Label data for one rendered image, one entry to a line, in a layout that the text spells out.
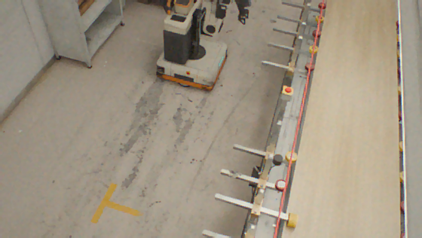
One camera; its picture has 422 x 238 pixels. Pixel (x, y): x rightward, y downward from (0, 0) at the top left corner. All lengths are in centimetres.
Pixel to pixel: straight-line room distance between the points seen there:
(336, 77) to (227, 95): 136
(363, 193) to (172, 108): 220
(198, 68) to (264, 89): 81
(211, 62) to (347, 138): 186
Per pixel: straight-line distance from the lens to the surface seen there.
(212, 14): 384
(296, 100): 350
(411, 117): 113
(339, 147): 292
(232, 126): 398
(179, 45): 398
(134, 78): 444
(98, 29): 496
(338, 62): 358
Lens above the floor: 309
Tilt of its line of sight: 50 degrees down
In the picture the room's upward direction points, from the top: 6 degrees clockwise
